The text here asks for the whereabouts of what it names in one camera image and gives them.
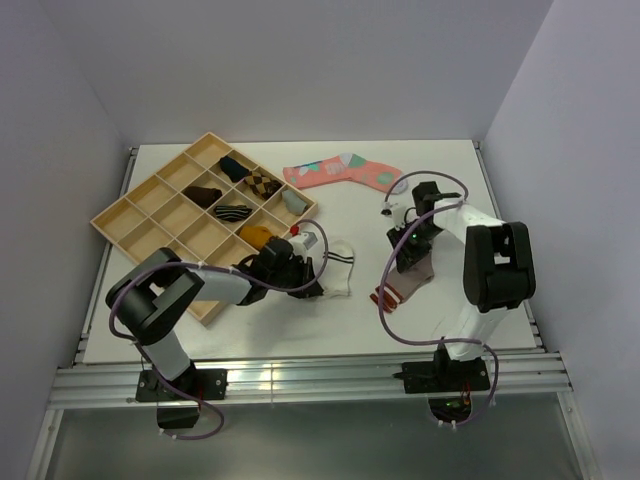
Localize dark brown rolled sock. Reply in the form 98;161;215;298
182;185;223;210

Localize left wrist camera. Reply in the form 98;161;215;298
288;225;318;259

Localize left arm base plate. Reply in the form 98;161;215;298
135;369;227;403

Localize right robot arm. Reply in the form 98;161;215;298
370;181;536;393

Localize brown argyle rolled sock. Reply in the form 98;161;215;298
244;171;282;200

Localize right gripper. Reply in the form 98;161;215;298
387;220;443;273

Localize grey rolled sock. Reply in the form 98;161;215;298
282;189;308;216

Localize aluminium frame rail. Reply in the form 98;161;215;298
47;351;572;410

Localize taupe sock with red stripes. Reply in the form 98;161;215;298
369;254;434;313

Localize pink patterned sock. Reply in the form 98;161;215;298
282;153;408;194

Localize dark teal rolled sock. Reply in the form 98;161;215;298
219;155;251;183

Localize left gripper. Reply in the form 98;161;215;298
267;255;323;299

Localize mustard yellow rolled sock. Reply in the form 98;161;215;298
238;225;274;250

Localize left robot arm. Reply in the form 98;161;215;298
106;237;323;399

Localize wooden divided tray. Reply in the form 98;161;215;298
89;131;318;329

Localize black white striped rolled sock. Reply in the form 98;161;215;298
213;205;253;223

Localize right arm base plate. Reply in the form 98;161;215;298
393;359;491;394

